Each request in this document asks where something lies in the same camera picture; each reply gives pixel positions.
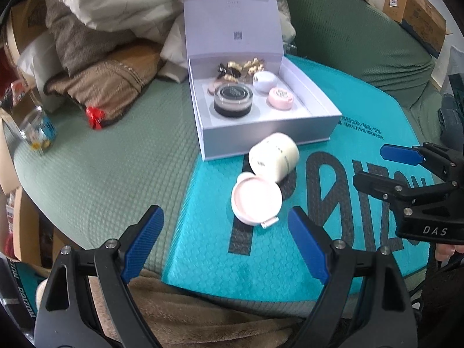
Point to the cream cylindrical jar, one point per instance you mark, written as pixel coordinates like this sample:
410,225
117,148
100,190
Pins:
275,156

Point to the small white round jar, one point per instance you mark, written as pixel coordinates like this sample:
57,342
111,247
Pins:
265,79

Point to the clear jar with black lid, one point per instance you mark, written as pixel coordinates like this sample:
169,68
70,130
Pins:
232,98

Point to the glass jar with blue label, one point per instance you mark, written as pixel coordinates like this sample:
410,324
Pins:
36,130

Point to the person's right hand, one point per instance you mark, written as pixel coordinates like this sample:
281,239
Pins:
447,252

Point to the white plastic bag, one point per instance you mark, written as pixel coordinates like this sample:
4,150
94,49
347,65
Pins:
38,58

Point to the blue denim garment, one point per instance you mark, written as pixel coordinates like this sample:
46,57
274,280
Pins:
451,116

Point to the dark bear hair clip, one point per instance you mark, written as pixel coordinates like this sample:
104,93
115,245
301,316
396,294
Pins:
226,69

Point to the green sofa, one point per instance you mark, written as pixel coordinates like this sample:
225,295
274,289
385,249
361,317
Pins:
108,174

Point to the brown knit cloth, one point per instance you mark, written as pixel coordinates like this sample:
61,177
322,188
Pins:
79,40

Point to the white hinged gift box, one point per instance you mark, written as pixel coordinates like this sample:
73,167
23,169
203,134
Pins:
232,7

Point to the person's right forearm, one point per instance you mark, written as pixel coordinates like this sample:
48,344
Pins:
446,297

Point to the teal bubble mailer mat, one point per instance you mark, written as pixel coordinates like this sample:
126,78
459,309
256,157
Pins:
217,253

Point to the brown plaid blanket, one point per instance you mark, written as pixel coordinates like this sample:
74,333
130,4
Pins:
119,76

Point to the brown cardboard box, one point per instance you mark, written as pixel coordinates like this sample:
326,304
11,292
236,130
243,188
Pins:
21,25

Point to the large cardboard box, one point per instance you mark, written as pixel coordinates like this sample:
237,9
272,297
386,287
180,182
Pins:
427,21

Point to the pink jar with printed lid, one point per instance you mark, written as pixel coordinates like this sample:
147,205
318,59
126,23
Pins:
279,98

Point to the brown fuzzy blanket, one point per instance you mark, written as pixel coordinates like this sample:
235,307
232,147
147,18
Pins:
203,308

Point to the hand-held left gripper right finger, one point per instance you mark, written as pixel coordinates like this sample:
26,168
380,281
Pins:
308,243

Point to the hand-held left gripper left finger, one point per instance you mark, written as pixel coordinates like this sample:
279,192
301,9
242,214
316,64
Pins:
145,239

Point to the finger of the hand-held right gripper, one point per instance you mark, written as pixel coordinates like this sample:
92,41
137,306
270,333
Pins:
402,154
384,188

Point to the pink round compact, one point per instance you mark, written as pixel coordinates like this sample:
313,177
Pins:
211,88

